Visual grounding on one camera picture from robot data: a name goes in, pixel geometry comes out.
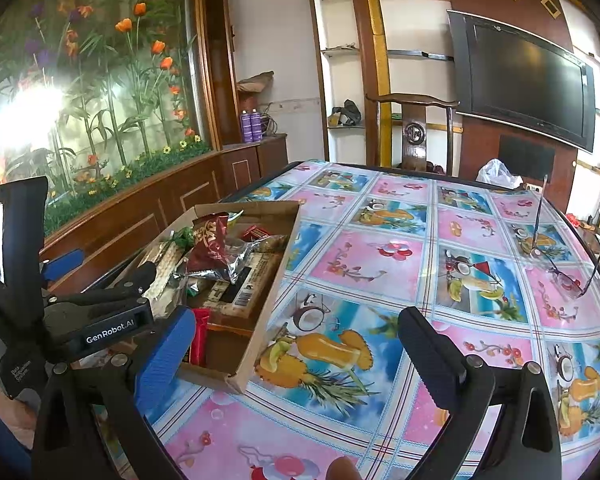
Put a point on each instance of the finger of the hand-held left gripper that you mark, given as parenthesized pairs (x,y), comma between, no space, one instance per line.
(130,282)

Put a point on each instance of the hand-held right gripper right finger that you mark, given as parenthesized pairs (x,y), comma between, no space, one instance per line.
(430,350)

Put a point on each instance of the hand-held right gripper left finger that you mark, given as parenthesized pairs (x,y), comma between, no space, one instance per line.
(165,360)

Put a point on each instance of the red and white snack packet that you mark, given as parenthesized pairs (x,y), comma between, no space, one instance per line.
(200,335)

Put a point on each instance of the cardboard box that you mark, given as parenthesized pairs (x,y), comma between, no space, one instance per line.
(225,340)

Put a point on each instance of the dark red chip bag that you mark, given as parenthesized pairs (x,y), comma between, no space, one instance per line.
(207,245)

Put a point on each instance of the person's left forearm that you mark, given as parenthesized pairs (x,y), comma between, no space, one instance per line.
(15,417)

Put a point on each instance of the person's right hand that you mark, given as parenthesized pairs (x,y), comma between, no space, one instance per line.
(343,469)

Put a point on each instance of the yellow cracker packet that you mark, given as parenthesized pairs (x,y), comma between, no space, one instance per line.
(165,262)

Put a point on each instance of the brown wooden cabinet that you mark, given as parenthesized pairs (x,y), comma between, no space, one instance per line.
(145,215)

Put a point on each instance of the printed plastic tablecloth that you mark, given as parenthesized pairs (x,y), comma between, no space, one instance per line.
(380,270)

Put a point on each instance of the brown carton with barcode label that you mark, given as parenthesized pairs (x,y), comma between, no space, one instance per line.
(245,285)

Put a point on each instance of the red candy packet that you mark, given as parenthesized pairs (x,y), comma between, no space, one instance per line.
(254,232)

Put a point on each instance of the thin-framed eyeglasses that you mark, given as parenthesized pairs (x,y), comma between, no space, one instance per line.
(567,280)

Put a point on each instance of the white plastic bag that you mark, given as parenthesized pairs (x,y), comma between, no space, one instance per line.
(495,172)

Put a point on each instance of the white power socket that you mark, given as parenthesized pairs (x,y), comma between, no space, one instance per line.
(531,187)

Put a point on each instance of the purple spray can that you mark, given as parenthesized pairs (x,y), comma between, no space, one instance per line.
(256,126)
(245,127)

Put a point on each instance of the small red object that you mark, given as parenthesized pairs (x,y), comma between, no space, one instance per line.
(575,219)

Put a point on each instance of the wooden media cabinet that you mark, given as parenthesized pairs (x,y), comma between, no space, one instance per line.
(480,145)

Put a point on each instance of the dark wooden chair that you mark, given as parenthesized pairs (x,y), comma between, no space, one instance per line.
(414,132)

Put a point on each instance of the brown paper bag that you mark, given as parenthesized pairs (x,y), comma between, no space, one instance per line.
(255,82)

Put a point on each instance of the white alcove shelf unit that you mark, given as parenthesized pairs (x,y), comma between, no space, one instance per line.
(342,127)

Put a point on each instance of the black flat television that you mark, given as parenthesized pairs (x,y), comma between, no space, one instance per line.
(525,80)

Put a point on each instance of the flower wall mural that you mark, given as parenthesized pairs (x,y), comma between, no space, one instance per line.
(105,60)

